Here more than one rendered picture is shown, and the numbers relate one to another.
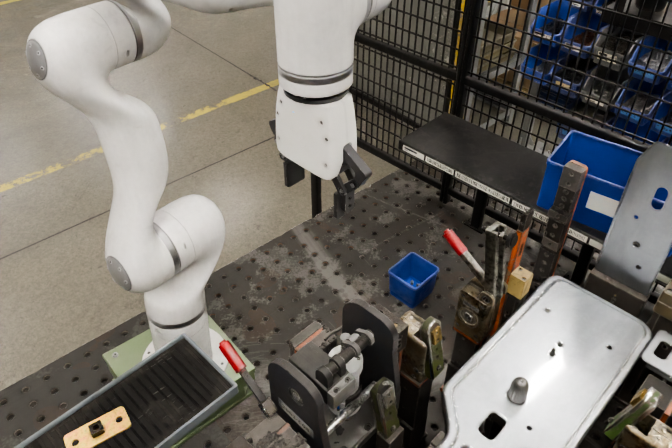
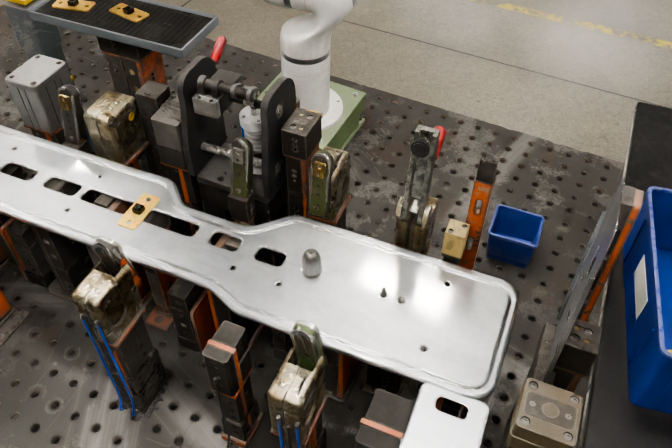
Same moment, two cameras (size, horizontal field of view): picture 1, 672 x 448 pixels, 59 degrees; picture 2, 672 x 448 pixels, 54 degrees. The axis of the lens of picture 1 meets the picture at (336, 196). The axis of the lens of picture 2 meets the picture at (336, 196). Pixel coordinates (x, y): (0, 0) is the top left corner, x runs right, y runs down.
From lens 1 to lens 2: 103 cm
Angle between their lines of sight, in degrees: 50
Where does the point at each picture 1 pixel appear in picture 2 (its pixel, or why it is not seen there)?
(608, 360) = (402, 348)
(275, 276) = (452, 143)
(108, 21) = not seen: outside the picture
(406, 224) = not seen: hidden behind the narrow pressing
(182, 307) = (289, 41)
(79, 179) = (557, 38)
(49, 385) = (269, 70)
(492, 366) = (339, 246)
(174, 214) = not seen: outside the picture
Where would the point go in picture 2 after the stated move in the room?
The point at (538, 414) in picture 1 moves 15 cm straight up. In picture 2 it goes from (297, 289) to (293, 227)
